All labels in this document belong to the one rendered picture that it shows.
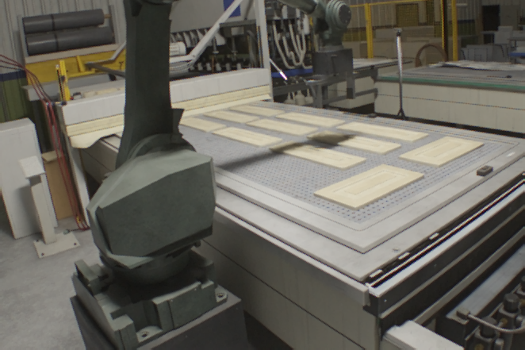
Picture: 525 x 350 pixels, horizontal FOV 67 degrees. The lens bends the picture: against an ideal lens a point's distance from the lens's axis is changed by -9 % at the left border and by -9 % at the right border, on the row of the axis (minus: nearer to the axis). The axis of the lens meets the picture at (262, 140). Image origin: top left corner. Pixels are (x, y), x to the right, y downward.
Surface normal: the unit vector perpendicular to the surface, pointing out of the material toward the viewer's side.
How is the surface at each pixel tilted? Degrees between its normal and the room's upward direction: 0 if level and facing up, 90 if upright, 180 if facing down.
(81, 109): 90
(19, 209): 90
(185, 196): 90
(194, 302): 90
